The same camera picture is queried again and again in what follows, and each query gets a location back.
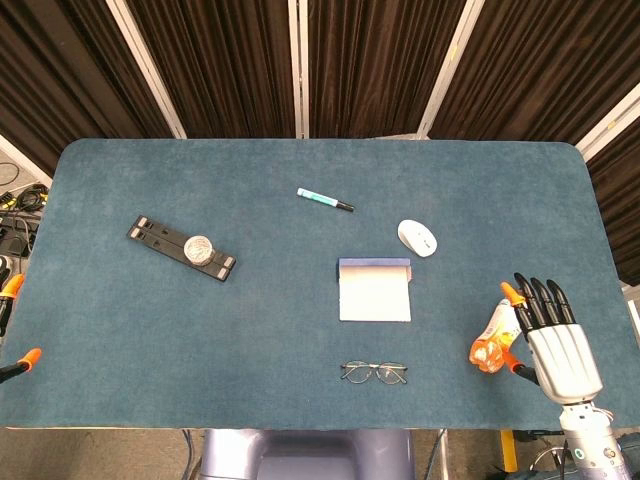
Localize purple robot torso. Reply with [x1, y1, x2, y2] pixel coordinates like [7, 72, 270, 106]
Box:
[199, 428, 417, 480]

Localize white partition post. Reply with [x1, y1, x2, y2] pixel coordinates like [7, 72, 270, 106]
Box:
[288, 0, 311, 140]
[415, 0, 484, 141]
[0, 131, 54, 189]
[106, 0, 188, 140]
[574, 83, 640, 162]

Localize orange drink bottle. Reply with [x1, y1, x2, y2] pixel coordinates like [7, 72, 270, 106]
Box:
[468, 298, 520, 374]

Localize black folding stand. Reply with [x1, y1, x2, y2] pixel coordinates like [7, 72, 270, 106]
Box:
[126, 214, 238, 285]

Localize white and purple notebook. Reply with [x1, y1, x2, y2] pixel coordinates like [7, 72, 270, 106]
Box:
[337, 256, 415, 323]

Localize blue cable under table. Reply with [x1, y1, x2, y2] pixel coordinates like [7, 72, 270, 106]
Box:
[181, 428, 202, 480]

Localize thin-framed eyeglasses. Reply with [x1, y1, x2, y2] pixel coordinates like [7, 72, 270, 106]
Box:
[340, 360, 410, 387]

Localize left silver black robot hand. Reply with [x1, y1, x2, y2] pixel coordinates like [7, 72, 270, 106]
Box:
[0, 273, 43, 385]

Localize blue table mat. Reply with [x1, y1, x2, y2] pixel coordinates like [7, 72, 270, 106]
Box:
[0, 138, 640, 432]

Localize grey metal table leg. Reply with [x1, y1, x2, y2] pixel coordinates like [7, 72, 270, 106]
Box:
[433, 428, 449, 480]

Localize green white marker pen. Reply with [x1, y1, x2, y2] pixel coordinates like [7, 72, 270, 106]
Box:
[296, 187, 356, 214]

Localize white computer mouse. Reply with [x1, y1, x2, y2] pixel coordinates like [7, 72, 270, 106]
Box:
[397, 218, 438, 259]

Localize yellow floor post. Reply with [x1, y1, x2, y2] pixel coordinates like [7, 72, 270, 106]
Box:
[500, 428, 519, 473]

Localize black and yellow floor cables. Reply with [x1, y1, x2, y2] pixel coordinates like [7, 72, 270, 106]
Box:
[0, 182, 51, 262]

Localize dark brown curtain panel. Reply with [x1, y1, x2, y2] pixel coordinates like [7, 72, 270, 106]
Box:
[428, 0, 640, 147]
[584, 124, 640, 287]
[306, 0, 469, 140]
[0, 0, 174, 177]
[126, 0, 302, 140]

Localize clear jar of paper clips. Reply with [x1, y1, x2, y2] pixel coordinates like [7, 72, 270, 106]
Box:
[182, 234, 216, 267]

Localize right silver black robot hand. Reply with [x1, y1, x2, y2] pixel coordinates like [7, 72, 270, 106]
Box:
[501, 272, 604, 404]

